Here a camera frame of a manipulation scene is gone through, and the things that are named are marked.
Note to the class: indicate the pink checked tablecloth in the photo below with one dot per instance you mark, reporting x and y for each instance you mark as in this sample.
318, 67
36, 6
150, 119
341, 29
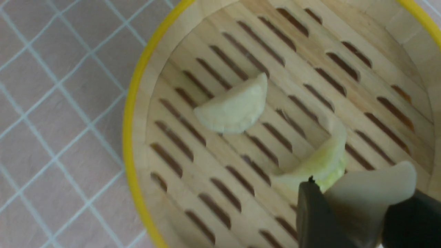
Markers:
65, 70

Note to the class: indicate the bamboo steamer tray yellow rim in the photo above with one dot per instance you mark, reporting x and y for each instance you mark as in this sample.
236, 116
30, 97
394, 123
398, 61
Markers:
372, 64

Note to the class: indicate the white dumpling front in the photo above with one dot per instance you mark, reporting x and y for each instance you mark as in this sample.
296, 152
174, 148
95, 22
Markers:
236, 110

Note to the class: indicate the white dumpling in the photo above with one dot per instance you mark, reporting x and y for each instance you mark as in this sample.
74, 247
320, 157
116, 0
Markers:
236, 110
360, 200

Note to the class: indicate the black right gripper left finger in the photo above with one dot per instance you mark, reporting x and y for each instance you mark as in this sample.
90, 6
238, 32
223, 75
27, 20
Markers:
317, 226

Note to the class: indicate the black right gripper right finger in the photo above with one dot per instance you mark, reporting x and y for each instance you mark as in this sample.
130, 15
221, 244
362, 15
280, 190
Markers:
414, 223

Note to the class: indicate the greenish dumpling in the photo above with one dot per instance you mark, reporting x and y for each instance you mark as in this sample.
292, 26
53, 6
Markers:
325, 166

